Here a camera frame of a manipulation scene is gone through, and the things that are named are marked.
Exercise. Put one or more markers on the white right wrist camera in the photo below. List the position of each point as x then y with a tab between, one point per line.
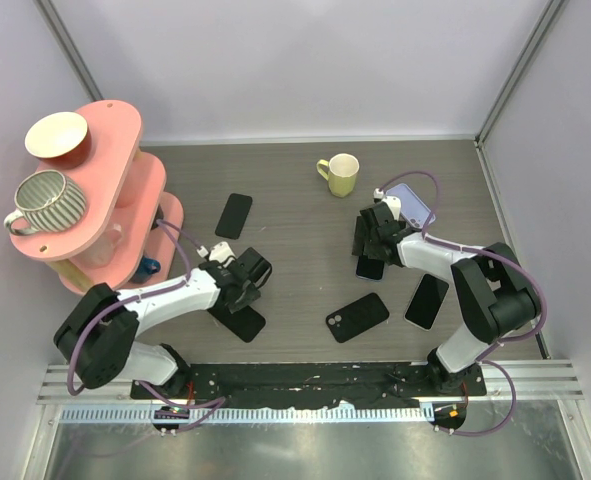
393	202

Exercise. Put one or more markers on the silver-edged smartphone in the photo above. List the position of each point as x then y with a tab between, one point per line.
426	302

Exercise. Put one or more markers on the lilac phone case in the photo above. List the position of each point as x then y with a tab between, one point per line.
413	210

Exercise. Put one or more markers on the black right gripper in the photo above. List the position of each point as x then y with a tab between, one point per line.
361	233

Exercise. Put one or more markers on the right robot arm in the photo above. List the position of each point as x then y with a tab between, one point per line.
495	295

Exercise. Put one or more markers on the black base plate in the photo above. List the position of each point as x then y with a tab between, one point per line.
313	386

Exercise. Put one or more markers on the black phone case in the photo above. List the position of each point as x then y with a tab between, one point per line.
245	324

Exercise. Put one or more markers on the yellow faceted mug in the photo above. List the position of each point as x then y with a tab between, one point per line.
340	173

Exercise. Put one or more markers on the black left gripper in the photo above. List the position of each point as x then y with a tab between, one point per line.
251	295

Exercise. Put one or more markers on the blue-edged smartphone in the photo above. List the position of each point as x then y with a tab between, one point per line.
370	269

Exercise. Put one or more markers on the black phone case two holes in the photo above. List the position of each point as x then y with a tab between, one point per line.
357	317

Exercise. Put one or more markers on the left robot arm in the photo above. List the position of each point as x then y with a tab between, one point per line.
99	337

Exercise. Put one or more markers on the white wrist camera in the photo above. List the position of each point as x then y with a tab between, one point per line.
220	252
393	202

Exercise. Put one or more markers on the striped grey mug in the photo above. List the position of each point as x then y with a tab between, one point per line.
47	201

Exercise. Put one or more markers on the clear glass cup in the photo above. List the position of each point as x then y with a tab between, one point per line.
102	251

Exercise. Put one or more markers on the pink tiered shelf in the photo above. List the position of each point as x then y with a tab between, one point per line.
122	185

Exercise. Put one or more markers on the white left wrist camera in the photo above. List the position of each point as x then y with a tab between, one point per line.
220	252

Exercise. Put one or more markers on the black smartphone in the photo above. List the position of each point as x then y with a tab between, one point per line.
234	216

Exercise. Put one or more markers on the red bowl white inside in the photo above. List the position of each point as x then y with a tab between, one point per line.
62	140

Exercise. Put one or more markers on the blue cup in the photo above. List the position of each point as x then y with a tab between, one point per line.
147	268

